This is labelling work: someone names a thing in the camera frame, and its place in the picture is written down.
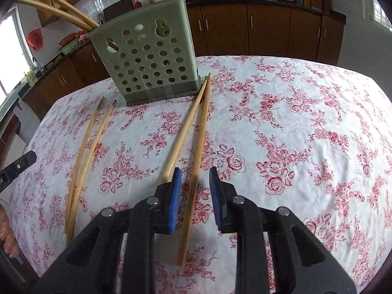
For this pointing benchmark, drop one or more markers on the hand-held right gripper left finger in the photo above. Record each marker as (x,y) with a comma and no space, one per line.
(174,205)

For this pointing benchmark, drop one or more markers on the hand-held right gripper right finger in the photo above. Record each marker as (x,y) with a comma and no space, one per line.
(216,202)

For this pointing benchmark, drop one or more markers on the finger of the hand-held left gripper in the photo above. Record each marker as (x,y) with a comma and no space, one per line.
(21,165)

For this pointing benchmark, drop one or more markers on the green perforated chopstick holder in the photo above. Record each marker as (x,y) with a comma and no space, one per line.
(183,21)

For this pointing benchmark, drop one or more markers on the person's left hand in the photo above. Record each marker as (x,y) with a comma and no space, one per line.
(7,229)

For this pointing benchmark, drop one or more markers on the yellow detergent bottle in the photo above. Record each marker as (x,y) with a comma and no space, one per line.
(32,78)

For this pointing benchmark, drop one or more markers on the metal faucet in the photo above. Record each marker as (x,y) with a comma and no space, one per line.
(36,64)

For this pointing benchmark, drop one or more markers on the red floral tablecloth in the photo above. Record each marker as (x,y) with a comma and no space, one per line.
(291,128)

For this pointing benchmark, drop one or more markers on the large sliding window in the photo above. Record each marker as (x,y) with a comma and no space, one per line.
(12,52)

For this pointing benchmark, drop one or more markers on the green basin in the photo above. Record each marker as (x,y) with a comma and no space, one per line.
(69,47)

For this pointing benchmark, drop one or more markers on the red basin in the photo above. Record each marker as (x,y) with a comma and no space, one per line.
(69,39)

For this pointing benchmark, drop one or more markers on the red plastic bag beside basins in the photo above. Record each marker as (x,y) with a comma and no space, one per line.
(82,35)

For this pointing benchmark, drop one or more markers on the wooden lower kitchen cabinets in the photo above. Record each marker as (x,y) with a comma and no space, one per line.
(269,27)

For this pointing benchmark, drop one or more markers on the dark cutting board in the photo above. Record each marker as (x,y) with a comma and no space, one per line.
(118,9)

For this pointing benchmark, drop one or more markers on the red bottle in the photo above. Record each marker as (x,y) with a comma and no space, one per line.
(138,3)

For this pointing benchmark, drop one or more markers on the black kitchen countertop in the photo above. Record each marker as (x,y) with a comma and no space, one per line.
(263,0)

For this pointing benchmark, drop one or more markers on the barred window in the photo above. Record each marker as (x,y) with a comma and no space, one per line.
(379,12)

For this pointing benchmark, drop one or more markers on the red plastic bag on wall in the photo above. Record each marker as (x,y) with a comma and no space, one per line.
(34,39)

